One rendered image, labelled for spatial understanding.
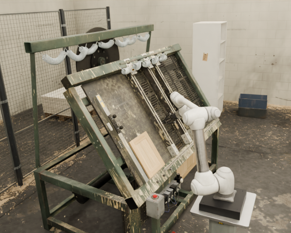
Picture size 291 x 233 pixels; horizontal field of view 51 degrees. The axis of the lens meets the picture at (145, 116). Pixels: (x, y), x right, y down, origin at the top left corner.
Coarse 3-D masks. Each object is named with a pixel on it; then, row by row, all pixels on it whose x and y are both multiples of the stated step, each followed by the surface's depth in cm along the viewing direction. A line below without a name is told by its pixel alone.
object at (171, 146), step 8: (128, 64) 334; (136, 72) 338; (128, 80) 339; (136, 80) 338; (136, 88) 337; (144, 96) 339; (144, 104) 338; (152, 112) 336; (152, 120) 339; (160, 120) 340; (160, 128) 336; (168, 136) 339; (168, 144) 338; (176, 152) 338
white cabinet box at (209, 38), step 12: (204, 24) 630; (216, 24) 620; (204, 36) 638; (216, 36) 627; (204, 48) 646; (216, 48) 635; (204, 60) 654; (216, 60) 643; (192, 72) 675; (204, 72) 663; (216, 72) 652; (204, 84) 672; (216, 84) 660; (216, 96) 669
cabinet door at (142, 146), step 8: (144, 136) 318; (136, 144) 305; (144, 144) 314; (152, 144) 323; (136, 152) 301; (144, 152) 309; (152, 152) 318; (144, 160) 304; (152, 160) 313; (160, 160) 321; (144, 168) 300; (152, 168) 308; (160, 168) 316
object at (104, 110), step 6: (96, 96) 290; (96, 102) 292; (102, 108) 290; (108, 114) 291; (108, 120) 291; (114, 132) 292; (120, 138) 290; (126, 144) 292; (126, 150) 291; (132, 156) 291; (132, 162) 292; (138, 162) 294; (138, 168) 291; (138, 174) 292; (144, 174) 293; (144, 180) 291
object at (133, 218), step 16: (176, 144) 385; (64, 160) 380; (208, 160) 474; (48, 176) 330; (80, 192) 309; (96, 192) 298; (192, 192) 397; (48, 208) 359; (64, 208) 387; (128, 208) 279; (144, 208) 337; (176, 208) 367; (48, 224) 360; (64, 224) 348; (128, 224) 313
